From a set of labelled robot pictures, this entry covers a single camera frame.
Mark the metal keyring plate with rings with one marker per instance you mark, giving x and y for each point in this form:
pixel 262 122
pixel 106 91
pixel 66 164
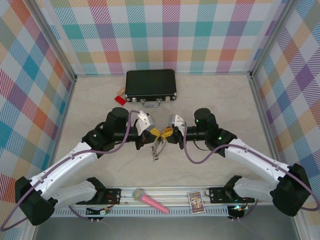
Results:
pixel 161 145

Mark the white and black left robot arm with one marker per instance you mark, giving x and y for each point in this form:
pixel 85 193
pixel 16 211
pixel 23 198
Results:
pixel 62 170

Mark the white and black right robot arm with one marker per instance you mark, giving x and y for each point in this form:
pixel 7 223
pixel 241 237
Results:
pixel 255 157

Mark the red block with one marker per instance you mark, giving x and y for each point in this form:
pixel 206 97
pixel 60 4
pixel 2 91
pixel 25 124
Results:
pixel 120 100

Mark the small wooden block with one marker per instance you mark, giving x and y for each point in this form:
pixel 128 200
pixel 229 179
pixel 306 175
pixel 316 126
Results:
pixel 121 91

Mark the pink toy microphone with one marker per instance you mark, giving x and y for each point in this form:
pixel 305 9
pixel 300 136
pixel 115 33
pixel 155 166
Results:
pixel 150 201

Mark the small printed card box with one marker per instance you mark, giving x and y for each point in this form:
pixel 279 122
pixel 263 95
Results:
pixel 196 202

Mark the grey metal shelf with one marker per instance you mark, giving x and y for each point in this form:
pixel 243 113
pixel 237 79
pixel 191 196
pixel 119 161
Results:
pixel 162 230

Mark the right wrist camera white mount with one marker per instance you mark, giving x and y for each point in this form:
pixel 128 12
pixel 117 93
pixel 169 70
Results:
pixel 177 121

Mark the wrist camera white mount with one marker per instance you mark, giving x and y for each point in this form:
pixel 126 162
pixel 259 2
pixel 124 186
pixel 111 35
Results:
pixel 146 121
pixel 177 121

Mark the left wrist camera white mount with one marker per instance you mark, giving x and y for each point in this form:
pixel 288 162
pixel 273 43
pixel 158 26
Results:
pixel 146 121

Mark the aluminium side rail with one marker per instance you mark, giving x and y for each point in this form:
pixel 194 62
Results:
pixel 263 112
pixel 62 127

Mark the wide aluminium frame rail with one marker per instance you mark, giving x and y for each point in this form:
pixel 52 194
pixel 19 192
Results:
pixel 170 195

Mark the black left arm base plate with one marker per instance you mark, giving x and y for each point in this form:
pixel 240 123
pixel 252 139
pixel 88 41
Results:
pixel 112 196

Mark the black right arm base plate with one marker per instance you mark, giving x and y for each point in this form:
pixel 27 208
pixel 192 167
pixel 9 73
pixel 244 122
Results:
pixel 217 195

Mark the aluminium frame post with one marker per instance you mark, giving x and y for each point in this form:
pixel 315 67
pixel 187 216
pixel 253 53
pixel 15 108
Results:
pixel 270 37
pixel 53 37

